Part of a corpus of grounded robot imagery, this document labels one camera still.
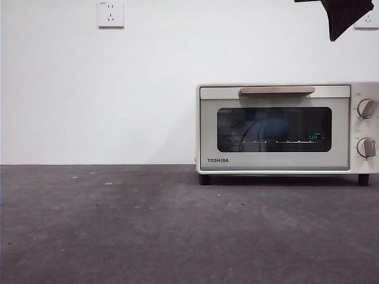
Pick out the white Toshiba toaster oven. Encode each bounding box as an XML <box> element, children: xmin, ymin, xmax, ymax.
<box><xmin>194</xmin><ymin>82</ymin><xmax>379</xmax><ymax>186</ymax></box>

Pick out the beige oven knob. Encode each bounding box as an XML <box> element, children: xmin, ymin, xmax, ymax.
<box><xmin>356</xmin><ymin>137</ymin><xmax>377</xmax><ymax>158</ymax></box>
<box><xmin>356</xmin><ymin>99</ymin><xmax>378</xmax><ymax>120</ymax></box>

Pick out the white wall socket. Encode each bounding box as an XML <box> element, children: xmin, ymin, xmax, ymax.
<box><xmin>354</xmin><ymin>11</ymin><xmax>379</xmax><ymax>30</ymax></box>
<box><xmin>98</xmin><ymin>1</ymin><xmax>125</xmax><ymax>30</ymax></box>

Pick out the blue ribbed bowl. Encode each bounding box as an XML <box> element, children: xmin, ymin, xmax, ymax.
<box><xmin>259</xmin><ymin>115</ymin><xmax>290</xmax><ymax>140</ymax></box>

